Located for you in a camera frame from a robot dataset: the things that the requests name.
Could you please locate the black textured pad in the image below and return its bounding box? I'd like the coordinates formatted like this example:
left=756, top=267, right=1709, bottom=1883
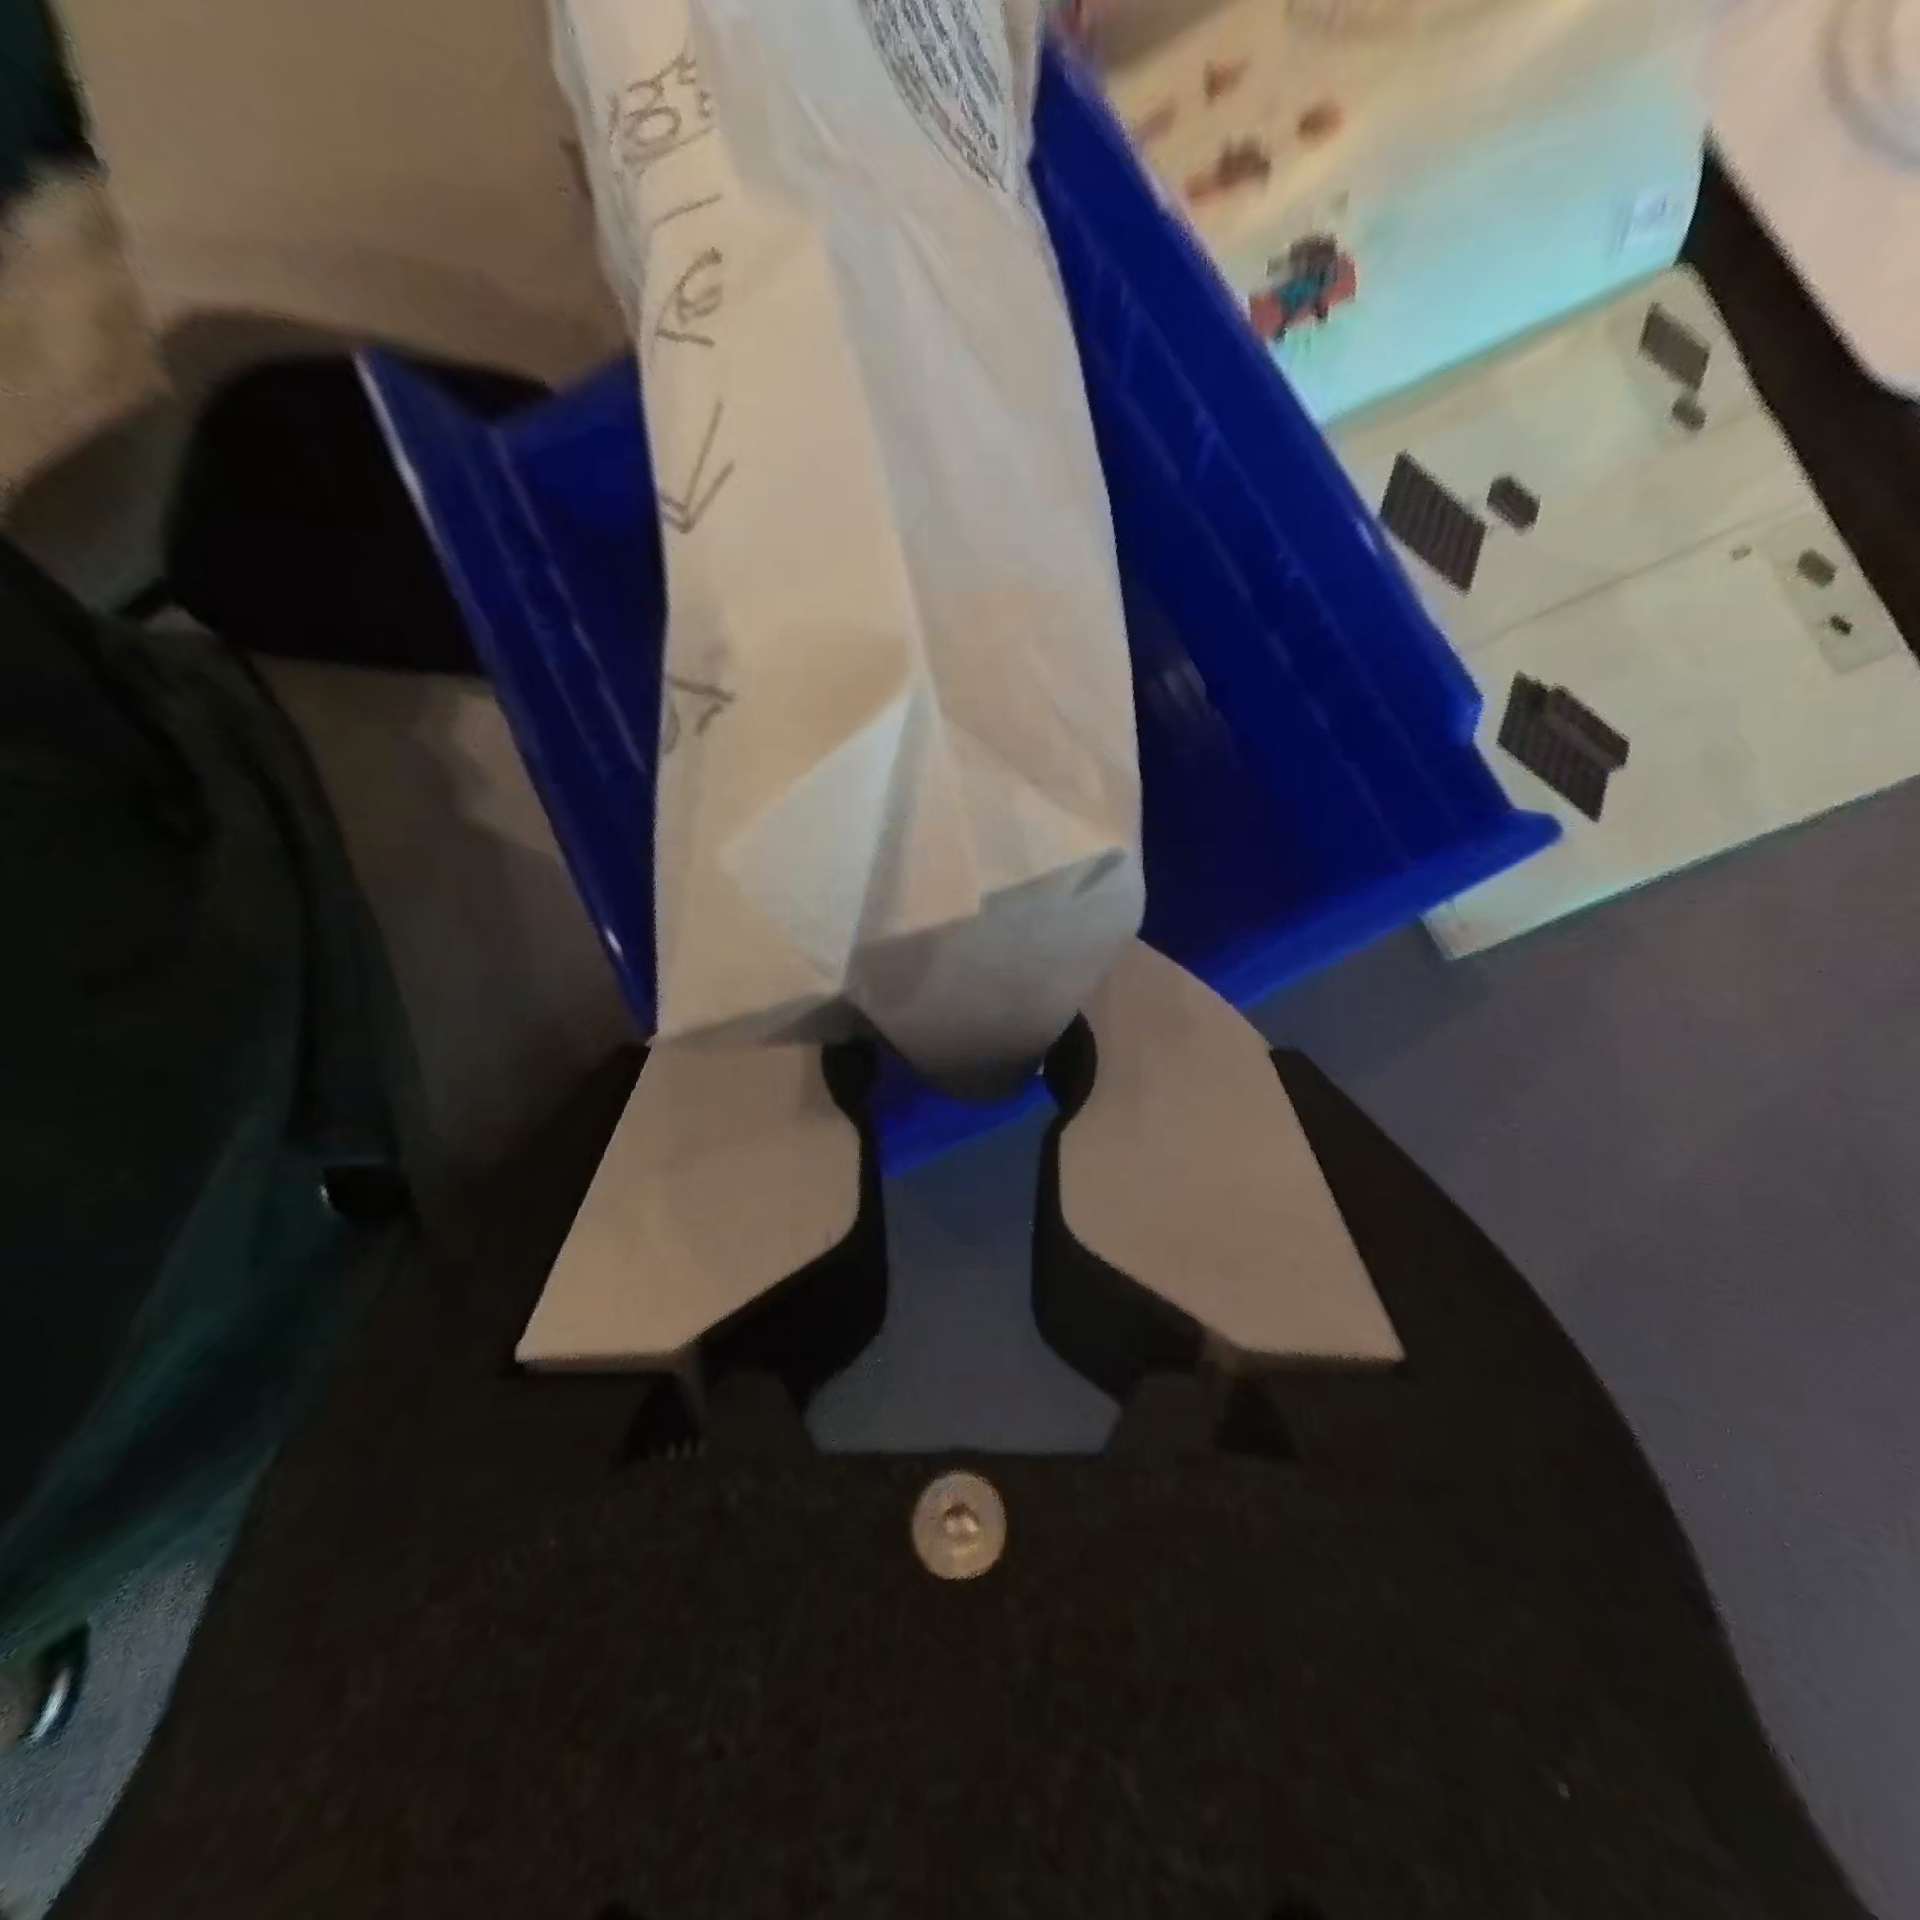
left=163, top=360, right=579, bottom=677

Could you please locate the metal ring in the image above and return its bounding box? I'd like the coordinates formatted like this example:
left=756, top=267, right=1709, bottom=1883
left=0, top=1625, right=95, bottom=1751

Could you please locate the white printed paper bag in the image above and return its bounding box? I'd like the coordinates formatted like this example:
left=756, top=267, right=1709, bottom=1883
left=547, top=0, right=1147, bottom=1104

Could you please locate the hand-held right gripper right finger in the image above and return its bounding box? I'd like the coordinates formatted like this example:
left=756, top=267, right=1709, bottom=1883
left=1031, top=958, right=1407, bottom=1374

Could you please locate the person's dark green jacket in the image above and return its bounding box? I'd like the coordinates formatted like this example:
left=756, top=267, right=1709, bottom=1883
left=0, top=526, right=437, bottom=1652

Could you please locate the blue plastic bin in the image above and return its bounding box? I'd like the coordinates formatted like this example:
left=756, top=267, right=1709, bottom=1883
left=354, top=30, right=1565, bottom=1187

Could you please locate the grey desk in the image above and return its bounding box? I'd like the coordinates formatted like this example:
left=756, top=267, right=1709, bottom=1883
left=45, top=0, right=1920, bottom=1863

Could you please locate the building instruction booklet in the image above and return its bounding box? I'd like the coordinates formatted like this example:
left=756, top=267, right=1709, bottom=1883
left=1102, top=0, right=1920, bottom=960

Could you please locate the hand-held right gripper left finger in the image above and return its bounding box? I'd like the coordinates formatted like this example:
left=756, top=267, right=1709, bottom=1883
left=514, top=1039, right=882, bottom=1374

